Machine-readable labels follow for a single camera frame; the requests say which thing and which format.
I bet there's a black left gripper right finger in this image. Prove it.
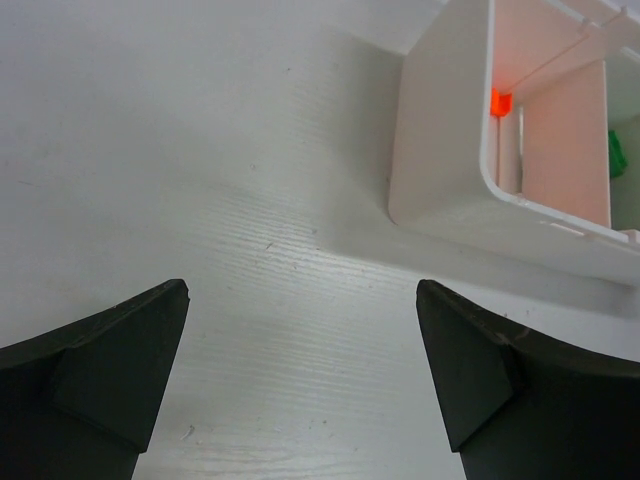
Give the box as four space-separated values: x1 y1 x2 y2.
416 280 639 479

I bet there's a white three-compartment container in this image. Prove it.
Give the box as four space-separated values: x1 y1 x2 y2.
388 1 639 286

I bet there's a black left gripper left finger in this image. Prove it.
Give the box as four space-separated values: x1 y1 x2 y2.
1 279 189 479

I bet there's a small orange lego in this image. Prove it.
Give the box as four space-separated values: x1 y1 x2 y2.
490 88 513 118

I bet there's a green lego plate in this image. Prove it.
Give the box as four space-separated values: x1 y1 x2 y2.
608 130 628 179

